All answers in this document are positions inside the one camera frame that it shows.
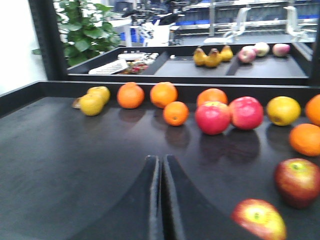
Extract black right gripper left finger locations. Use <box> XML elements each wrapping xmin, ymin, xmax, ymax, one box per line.
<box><xmin>71</xmin><ymin>155</ymin><xmax>162</xmax><ymax>240</ymax></box>

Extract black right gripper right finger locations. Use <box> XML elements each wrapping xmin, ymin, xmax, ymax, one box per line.
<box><xmin>162</xmin><ymin>154</ymin><xmax>253</xmax><ymax>240</ymax></box>

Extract red yellow apple front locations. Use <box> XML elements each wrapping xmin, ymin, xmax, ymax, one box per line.
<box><xmin>231</xmin><ymin>198</ymin><xmax>287</xmax><ymax>240</ymax></box>

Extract orange behind apples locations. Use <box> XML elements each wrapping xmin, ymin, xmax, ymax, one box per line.
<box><xmin>196</xmin><ymin>88</ymin><xmax>228</xmax><ymax>107</ymax></box>

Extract red apple left pair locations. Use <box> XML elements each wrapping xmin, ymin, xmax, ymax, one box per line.
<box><xmin>195</xmin><ymin>101</ymin><xmax>231</xmax><ymax>135</ymax></box>

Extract red apple pair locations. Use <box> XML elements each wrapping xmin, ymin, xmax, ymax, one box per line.
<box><xmin>228</xmin><ymin>96</ymin><xmax>264</xmax><ymax>130</ymax></box>
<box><xmin>195</xmin><ymin>101</ymin><xmax>231</xmax><ymax>135</ymax></box>

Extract small orange front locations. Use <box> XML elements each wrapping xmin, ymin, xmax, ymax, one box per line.
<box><xmin>162</xmin><ymin>101</ymin><xmax>189</xmax><ymax>127</ymax></box>

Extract small orange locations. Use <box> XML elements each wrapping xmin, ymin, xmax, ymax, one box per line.
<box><xmin>288</xmin><ymin>123</ymin><xmax>320</xmax><ymax>157</ymax></box>
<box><xmin>162</xmin><ymin>101</ymin><xmax>189</xmax><ymax>127</ymax></box>

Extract red apple middle right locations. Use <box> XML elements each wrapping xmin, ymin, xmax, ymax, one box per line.
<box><xmin>273</xmin><ymin>158</ymin><xmax>320</xmax><ymax>209</ymax></box>

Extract red apple right pair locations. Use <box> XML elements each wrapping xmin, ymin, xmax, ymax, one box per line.
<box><xmin>228</xmin><ymin>96</ymin><xmax>264</xmax><ymax>130</ymax></box>

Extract yellow pear front left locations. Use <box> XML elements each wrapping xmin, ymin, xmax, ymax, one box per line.
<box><xmin>79</xmin><ymin>93</ymin><xmax>104</xmax><ymax>116</ymax></box>

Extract yellow pear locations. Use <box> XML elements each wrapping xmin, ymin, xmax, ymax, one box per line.
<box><xmin>87</xmin><ymin>86</ymin><xmax>111</xmax><ymax>104</ymax></box>
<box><xmin>79</xmin><ymin>93</ymin><xmax>104</xmax><ymax>116</ymax></box>

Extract orange with knob top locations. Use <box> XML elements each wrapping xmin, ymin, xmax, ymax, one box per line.
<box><xmin>117</xmin><ymin>82</ymin><xmax>145</xmax><ymax>109</ymax></box>

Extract large orange back row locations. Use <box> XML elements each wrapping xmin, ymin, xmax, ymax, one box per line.
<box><xmin>149</xmin><ymin>81</ymin><xmax>178</xmax><ymax>109</ymax></box>

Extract yellow pear back left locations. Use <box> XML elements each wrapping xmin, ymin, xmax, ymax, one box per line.
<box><xmin>87</xmin><ymin>86</ymin><xmax>111</xmax><ymax>104</ymax></box>

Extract brown mushroom slice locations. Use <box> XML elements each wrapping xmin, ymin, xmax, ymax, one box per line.
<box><xmin>71</xmin><ymin>97</ymin><xmax>81</xmax><ymax>109</ymax></box>

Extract yellow orange citrus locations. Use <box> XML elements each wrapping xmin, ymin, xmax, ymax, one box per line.
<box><xmin>266</xmin><ymin>96</ymin><xmax>301</xmax><ymax>127</ymax></box>

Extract small orange lower left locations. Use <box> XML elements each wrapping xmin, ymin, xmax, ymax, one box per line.
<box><xmin>288</xmin><ymin>123</ymin><xmax>320</xmax><ymax>157</ymax></box>

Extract brown pear left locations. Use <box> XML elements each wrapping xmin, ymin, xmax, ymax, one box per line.
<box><xmin>193</xmin><ymin>47</ymin><xmax>207</xmax><ymax>67</ymax></box>

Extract brown pear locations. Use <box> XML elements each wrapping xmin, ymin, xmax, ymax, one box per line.
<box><xmin>220</xmin><ymin>45</ymin><xmax>234</xmax><ymax>62</ymax></box>
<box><xmin>205</xmin><ymin>48</ymin><xmax>222</xmax><ymax>68</ymax></box>
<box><xmin>193</xmin><ymin>47</ymin><xmax>207</xmax><ymax>67</ymax></box>

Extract brown pear middle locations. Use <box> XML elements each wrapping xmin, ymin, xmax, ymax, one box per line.
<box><xmin>205</xmin><ymin>48</ymin><xmax>222</xmax><ymax>68</ymax></box>

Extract large orange right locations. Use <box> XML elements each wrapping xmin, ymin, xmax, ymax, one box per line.
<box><xmin>304</xmin><ymin>94</ymin><xmax>320</xmax><ymax>126</ymax></box>

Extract brown pear right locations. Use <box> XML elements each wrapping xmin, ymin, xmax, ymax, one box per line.
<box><xmin>220</xmin><ymin>45</ymin><xmax>234</xmax><ymax>62</ymax></box>

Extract pink peach apple front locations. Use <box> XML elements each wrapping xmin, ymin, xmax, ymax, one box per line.
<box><xmin>238</xmin><ymin>46</ymin><xmax>256</xmax><ymax>64</ymax></box>

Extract pale apple back middle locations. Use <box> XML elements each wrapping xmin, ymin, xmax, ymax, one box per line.
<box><xmin>254</xmin><ymin>42</ymin><xmax>270</xmax><ymax>57</ymax></box>

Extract pink apple back right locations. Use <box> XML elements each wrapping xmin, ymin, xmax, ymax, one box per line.
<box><xmin>272</xmin><ymin>43</ymin><xmax>291</xmax><ymax>57</ymax></box>

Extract green potted plant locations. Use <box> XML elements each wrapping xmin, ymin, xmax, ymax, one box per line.
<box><xmin>32</xmin><ymin>0</ymin><xmax>122</xmax><ymax>67</ymax></box>

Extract black rack upright post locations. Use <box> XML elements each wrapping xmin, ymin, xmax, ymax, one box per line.
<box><xmin>28</xmin><ymin>0</ymin><xmax>68</xmax><ymax>81</ymax></box>

